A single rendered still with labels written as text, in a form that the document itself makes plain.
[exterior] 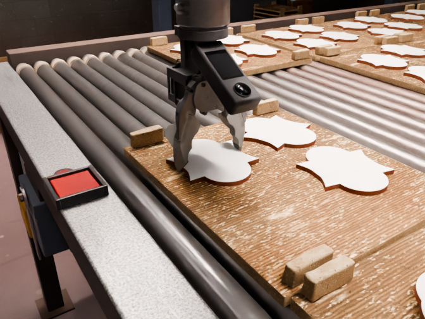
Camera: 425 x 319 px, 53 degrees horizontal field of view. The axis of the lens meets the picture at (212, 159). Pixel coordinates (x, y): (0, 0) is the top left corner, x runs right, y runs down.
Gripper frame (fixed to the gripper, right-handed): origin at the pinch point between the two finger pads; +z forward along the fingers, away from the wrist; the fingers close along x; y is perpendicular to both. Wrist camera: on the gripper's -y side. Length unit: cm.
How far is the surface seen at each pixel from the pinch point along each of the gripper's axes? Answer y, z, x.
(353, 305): -31.9, 1.4, 4.5
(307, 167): -10.2, 0.2, -10.7
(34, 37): 499, 67, -75
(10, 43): 498, 71, -47
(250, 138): 3.4, 0.2, -10.2
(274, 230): -18.5, 1.2, 3.1
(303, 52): 39, -2, -58
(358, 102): 9.6, 2.7, -47.0
